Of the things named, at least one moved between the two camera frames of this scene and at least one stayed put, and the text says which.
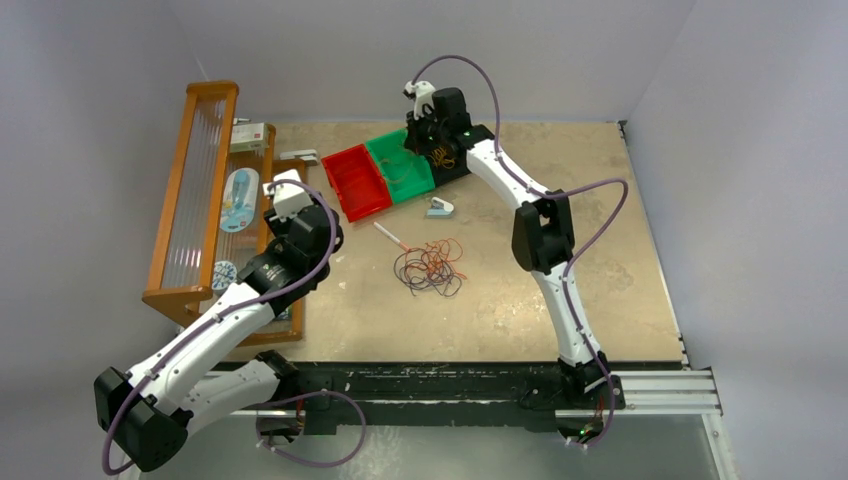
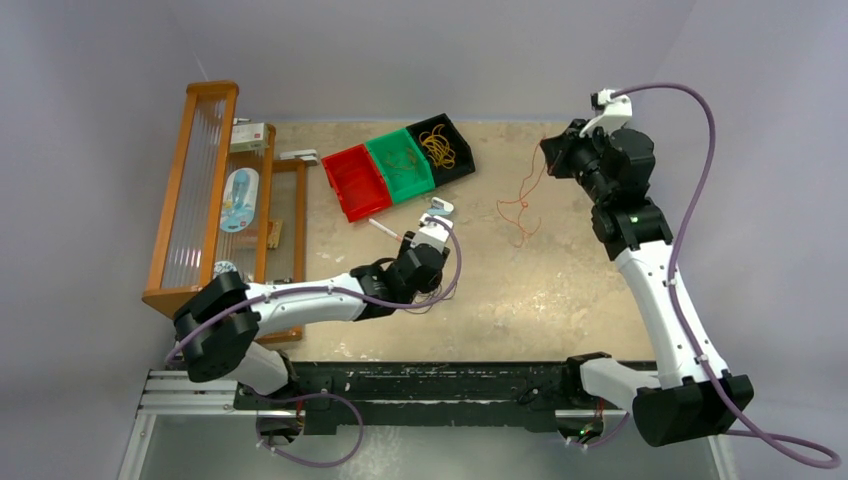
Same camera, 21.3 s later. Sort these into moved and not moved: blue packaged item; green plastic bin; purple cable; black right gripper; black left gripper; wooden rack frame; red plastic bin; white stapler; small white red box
Moved: purple cable; black left gripper; black right gripper
Not moved: small white red box; white stapler; blue packaged item; green plastic bin; wooden rack frame; red plastic bin
